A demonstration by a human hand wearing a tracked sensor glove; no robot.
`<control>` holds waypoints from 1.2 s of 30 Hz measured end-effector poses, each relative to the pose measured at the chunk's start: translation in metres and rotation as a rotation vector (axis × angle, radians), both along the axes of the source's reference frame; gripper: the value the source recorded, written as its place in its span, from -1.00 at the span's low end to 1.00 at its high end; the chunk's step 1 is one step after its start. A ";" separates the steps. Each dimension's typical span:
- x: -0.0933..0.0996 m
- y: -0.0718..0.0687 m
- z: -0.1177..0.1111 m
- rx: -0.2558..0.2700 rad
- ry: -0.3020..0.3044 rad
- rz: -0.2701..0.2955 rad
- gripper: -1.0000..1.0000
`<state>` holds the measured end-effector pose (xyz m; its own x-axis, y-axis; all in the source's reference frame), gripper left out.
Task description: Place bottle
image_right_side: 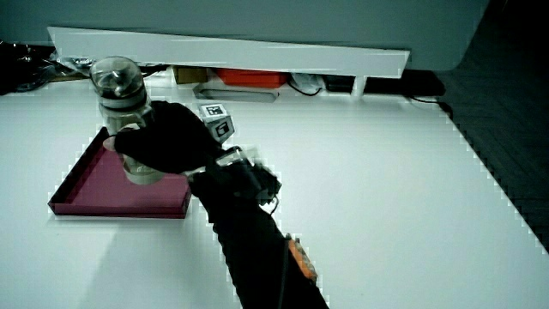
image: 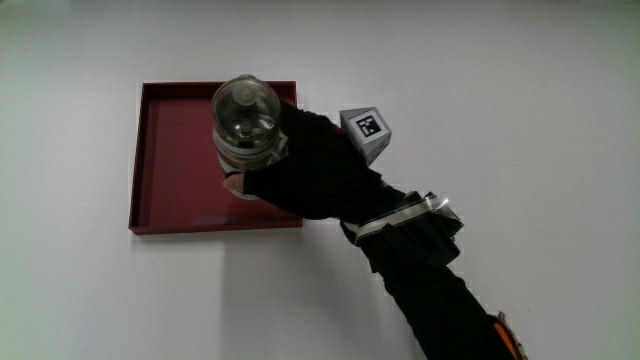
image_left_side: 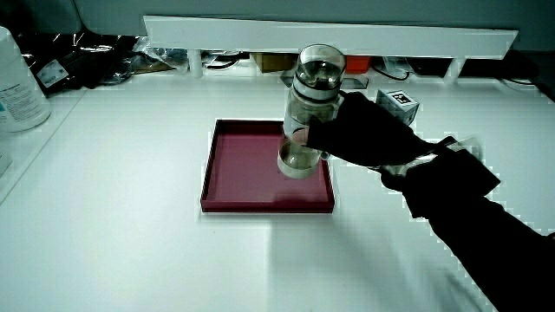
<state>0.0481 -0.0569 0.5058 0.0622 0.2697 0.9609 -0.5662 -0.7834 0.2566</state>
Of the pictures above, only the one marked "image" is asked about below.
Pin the person's right hand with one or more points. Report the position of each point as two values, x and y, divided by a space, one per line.
315 175

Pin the clear plastic bottle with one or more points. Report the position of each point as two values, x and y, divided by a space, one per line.
245 116

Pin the person's right forearm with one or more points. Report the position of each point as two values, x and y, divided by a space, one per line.
430 290

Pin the dark red square tray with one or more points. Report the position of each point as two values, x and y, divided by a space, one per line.
175 175

